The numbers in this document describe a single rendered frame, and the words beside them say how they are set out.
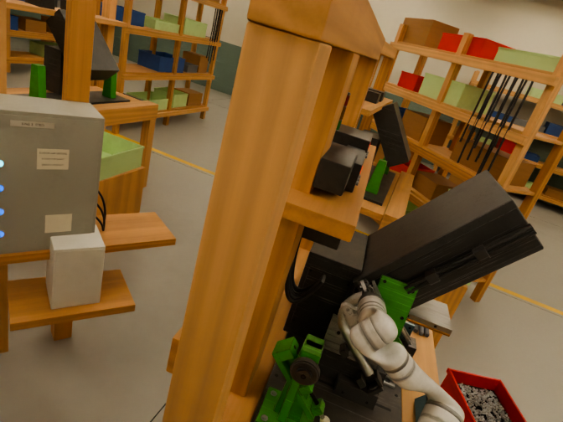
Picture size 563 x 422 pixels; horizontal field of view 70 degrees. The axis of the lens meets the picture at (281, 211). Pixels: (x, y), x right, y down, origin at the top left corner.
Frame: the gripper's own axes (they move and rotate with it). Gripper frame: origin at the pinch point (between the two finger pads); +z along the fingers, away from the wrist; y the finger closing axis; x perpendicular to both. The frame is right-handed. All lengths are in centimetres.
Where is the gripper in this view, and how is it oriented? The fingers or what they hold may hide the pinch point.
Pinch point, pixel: (369, 294)
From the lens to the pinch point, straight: 127.0
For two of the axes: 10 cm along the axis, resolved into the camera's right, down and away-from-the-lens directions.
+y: -4.1, -9.1, 0.0
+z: 1.9, -0.8, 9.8
